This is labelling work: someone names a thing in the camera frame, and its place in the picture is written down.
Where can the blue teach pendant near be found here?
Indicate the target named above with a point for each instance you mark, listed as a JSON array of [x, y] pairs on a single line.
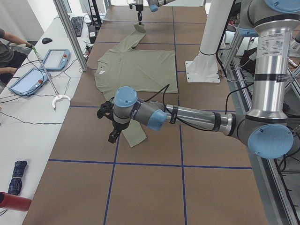
[[29, 83]]

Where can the black keyboard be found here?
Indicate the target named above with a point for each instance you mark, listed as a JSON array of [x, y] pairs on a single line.
[[77, 25]]

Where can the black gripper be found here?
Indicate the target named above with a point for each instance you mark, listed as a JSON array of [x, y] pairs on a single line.
[[138, 9], [118, 126]]

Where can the blue teach pendant far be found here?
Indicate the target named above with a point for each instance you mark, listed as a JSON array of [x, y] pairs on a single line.
[[56, 59]]

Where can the red bottle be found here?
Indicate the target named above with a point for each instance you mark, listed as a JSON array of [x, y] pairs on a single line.
[[14, 202]]

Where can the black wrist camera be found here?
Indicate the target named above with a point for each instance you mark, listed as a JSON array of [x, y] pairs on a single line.
[[106, 110]]

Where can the seated person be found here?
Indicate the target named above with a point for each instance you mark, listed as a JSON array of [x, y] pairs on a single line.
[[10, 60]]

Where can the aluminium frame post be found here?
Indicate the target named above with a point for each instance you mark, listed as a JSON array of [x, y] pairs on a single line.
[[62, 12]]

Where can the green long-sleeve shirt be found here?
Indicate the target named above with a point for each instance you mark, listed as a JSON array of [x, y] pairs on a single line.
[[124, 71]]

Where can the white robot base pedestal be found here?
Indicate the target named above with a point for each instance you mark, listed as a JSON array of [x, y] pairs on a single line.
[[204, 67]]

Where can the black computer mouse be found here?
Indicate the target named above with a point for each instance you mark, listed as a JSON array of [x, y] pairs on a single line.
[[46, 40]]

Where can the reacher grabber tool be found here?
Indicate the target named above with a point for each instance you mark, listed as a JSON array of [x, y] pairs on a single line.
[[57, 96]]

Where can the blue teach pendant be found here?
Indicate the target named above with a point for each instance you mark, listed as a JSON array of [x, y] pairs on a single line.
[[29, 83], [56, 59]]

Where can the folded dark blue umbrella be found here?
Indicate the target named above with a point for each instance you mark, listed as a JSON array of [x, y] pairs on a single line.
[[15, 185]]

